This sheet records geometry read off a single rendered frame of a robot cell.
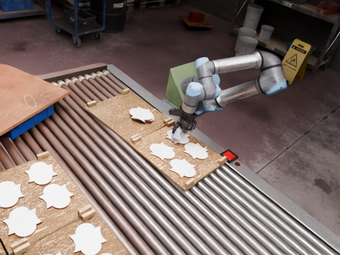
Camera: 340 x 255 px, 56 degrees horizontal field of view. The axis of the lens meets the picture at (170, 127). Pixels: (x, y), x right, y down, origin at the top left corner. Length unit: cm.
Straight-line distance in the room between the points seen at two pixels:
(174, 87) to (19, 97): 94
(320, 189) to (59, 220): 260
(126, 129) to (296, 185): 198
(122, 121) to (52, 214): 72
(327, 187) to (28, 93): 278
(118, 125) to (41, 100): 44
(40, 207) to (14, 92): 74
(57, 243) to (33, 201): 24
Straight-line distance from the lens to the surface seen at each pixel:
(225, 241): 146
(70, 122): 190
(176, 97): 216
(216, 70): 171
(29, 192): 152
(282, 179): 331
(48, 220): 142
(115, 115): 194
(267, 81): 183
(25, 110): 181
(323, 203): 331
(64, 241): 135
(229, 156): 182
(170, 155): 170
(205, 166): 170
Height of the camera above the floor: 207
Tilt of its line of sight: 37 degrees down
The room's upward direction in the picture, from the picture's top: 11 degrees clockwise
